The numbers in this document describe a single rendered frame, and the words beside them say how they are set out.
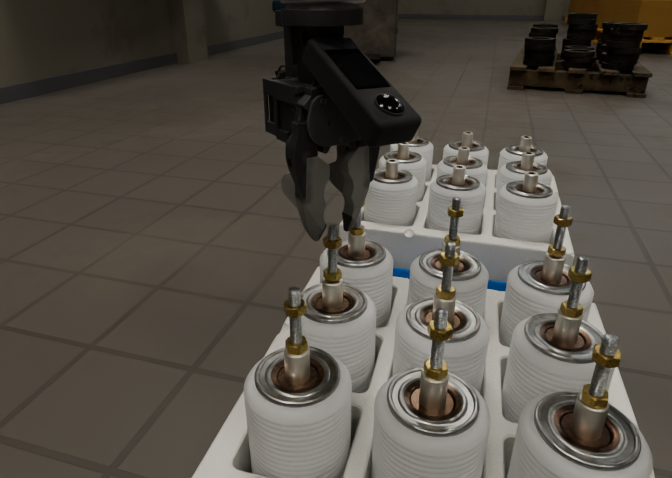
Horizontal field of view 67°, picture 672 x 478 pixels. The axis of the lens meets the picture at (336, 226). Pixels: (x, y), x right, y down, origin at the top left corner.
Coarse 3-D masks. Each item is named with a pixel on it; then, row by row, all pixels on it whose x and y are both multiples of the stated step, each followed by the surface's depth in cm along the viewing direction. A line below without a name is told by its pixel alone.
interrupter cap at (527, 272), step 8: (528, 264) 63; (536, 264) 63; (520, 272) 61; (528, 272) 61; (536, 272) 61; (528, 280) 59; (536, 280) 59; (544, 280) 60; (568, 280) 59; (536, 288) 58; (544, 288) 57; (552, 288) 58; (560, 288) 58; (568, 288) 58; (584, 288) 58
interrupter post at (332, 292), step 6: (324, 282) 54; (330, 282) 54; (336, 282) 54; (342, 282) 54; (324, 288) 54; (330, 288) 53; (336, 288) 53; (342, 288) 54; (324, 294) 54; (330, 294) 54; (336, 294) 54; (342, 294) 55; (324, 300) 55; (330, 300) 54; (336, 300) 54; (342, 300) 55; (324, 306) 55; (330, 306) 54; (336, 306) 54
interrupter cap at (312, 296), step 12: (312, 288) 58; (348, 288) 58; (312, 300) 56; (348, 300) 56; (360, 300) 56; (312, 312) 53; (324, 312) 54; (336, 312) 54; (348, 312) 53; (360, 312) 53
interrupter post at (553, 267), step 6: (546, 258) 59; (552, 258) 58; (558, 258) 58; (564, 258) 58; (546, 264) 59; (552, 264) 58; (558, 264) 58; (546, 270) 59; (552, 270) 59; (558, 270) 59; (546, 276) 59; (552, 276) 59; (558, 276) 59; (552, 282) 59
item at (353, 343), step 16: (368, 304) 55; (304, 320) 53; (368, 320) 53; (320, 336) 52; (336, 336) 52; (352, 336) 52; (368, 336) 54; (336, 352) 52; (352, 352) 53; (368, 352) 55; (352, 368) 54; (368, 368) 56; (352, 384) 55; (368, 384) 57
